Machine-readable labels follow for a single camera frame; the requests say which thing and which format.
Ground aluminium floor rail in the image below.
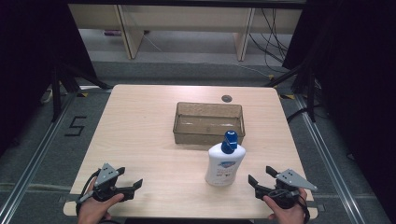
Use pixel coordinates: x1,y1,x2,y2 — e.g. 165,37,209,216
0,92,78,224
293,93,366,224

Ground black curtain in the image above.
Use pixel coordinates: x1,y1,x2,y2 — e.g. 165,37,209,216
281,0,396,223
0,0,98,158

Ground person's right hand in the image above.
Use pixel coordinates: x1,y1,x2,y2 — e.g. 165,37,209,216
263,189,308,224

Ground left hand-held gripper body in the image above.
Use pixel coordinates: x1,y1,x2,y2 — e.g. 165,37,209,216
92,162,125,203

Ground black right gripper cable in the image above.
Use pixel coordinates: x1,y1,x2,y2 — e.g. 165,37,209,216
267,189,311,224

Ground bundle of black floor cables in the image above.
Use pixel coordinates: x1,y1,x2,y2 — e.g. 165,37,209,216
247,7,290,67

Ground person's left hand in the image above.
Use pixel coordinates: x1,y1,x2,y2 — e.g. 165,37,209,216
77,181,125,224

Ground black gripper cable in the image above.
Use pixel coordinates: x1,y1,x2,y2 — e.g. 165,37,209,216
75,169,102,217
267,189,311,224

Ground light wooden bench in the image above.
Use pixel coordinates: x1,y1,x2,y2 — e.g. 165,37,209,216
68,3,304,62

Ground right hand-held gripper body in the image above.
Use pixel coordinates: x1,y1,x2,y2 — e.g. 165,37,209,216
255,168,318,209

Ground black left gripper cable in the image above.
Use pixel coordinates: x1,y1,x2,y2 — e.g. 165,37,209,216
75,169,102,217

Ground smoky clear plastic box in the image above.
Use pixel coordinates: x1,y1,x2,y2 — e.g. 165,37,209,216
172,101,247,147

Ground black metal stand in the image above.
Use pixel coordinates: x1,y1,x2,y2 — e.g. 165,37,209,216
263,62,318,123
50,63,112,123

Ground white bottle with blue pump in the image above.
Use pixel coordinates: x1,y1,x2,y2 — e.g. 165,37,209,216
204,130,247,188

